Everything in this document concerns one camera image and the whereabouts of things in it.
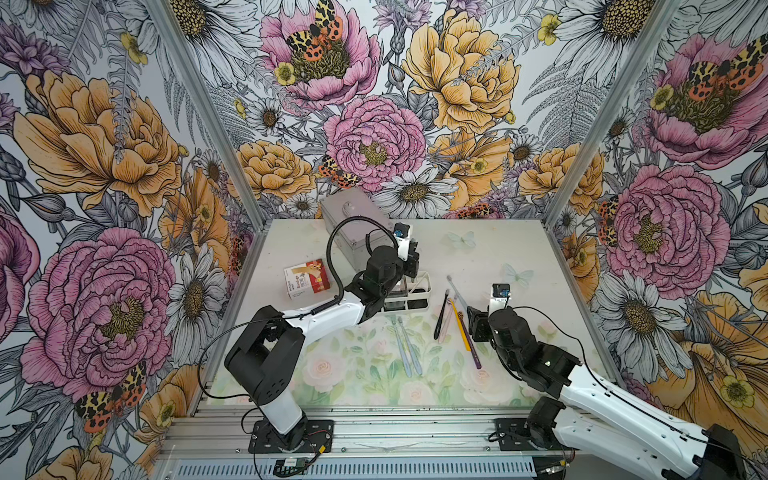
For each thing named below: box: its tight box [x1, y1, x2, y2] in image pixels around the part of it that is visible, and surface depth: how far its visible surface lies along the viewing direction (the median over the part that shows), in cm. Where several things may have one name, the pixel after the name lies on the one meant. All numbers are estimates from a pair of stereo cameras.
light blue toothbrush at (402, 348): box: [391, 316, 412, 378], surface depth 90 cm
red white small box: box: [284, 258, 331, 300], surface depth 101 cm
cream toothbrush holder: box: [383, 271, 432, 312], surface depth 98 cm
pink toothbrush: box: [438, 298, 452, 344], surface depth 96 cm
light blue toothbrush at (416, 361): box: [398, 316, 423, 375], surface depth 89 cm
